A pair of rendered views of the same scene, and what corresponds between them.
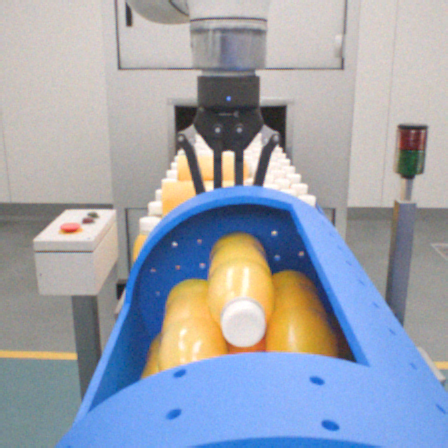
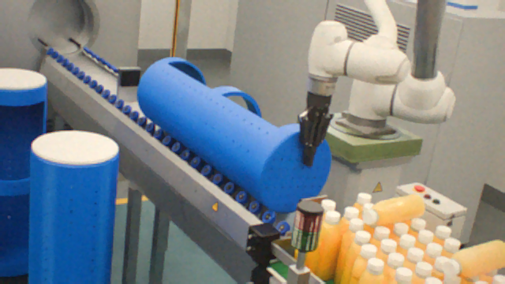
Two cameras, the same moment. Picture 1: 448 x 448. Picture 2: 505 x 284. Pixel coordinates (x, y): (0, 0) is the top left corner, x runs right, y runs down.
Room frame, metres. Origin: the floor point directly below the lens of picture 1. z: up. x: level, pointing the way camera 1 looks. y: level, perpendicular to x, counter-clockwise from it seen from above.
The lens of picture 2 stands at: (2.15, -1.35, 1.90)
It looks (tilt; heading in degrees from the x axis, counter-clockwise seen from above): 20 degrees down; 143
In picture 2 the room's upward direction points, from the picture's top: 8 degrees clockwise
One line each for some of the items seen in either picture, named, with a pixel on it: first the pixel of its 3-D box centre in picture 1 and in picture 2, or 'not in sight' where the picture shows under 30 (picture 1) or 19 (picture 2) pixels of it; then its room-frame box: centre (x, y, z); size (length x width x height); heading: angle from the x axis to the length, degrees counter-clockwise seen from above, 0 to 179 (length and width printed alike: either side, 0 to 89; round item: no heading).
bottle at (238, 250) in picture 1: (240, 284); not in sight; (0.54, -0.02, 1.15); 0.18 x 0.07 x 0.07; 0
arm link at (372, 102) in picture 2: not in sight; (375, 88); (0.31, 0.60, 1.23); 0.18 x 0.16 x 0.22; 29
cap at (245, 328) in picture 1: (243, 323); not in sight; (0.44, -0.02, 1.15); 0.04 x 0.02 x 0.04; 90
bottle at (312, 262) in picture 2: not in sight; (307, 252); (0.92, -0.18, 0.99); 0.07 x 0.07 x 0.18
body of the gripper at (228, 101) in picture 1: (228, 113); (317, 106); (0.66, -0.01, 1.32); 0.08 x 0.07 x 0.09; 90
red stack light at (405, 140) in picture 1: (411, 138); (308, 218); (1.12, -0.39, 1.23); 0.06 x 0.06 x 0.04
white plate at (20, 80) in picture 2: not in sight; (11, 79); (-0.68, -0.52, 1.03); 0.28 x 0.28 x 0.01
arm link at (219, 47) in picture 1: (228, 49); (321, 83); (0.66, -0.01, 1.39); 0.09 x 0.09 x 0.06
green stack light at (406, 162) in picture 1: (409, 160); (305, 235); (1.12, -0.39, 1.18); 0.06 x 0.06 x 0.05
